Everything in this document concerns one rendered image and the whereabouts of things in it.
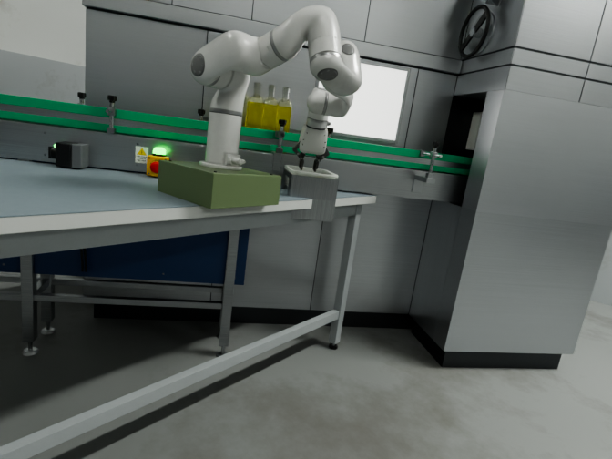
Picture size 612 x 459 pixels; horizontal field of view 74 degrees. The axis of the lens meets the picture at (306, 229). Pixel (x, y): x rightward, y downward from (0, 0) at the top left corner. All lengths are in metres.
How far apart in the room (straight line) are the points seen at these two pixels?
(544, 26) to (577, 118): 0.40
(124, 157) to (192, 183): 0.53
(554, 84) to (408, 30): 0.65
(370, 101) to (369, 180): 0.39
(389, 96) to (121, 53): 1.15
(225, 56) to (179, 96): 0.80
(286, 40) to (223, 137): 0.32
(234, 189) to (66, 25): 3.57
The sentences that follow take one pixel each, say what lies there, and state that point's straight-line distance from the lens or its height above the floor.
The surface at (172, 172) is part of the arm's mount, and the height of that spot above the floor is 0.82.
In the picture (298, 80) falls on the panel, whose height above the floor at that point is 1.19.
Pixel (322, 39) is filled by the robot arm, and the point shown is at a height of 1.20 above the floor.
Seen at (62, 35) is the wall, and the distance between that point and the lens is 4.51.
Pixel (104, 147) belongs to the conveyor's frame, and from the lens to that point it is 1.64.
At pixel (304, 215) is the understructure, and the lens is 1.46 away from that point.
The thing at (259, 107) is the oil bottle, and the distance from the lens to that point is 1.72.
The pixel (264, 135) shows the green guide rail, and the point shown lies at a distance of 1.61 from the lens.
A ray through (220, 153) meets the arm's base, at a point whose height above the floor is 0.88.
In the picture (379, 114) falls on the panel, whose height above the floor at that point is 1.10.
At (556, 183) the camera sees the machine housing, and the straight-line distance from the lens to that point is 2.06.
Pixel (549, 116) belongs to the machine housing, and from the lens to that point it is 1.99.
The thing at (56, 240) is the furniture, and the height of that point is 0.68.
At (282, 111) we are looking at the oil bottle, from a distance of 1.72.
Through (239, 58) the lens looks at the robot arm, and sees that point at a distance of 1.12.
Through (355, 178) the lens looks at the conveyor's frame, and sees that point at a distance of 1.77.
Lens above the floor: 0.97
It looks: 13 degrees down
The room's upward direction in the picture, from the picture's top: 8 degrees clockwise
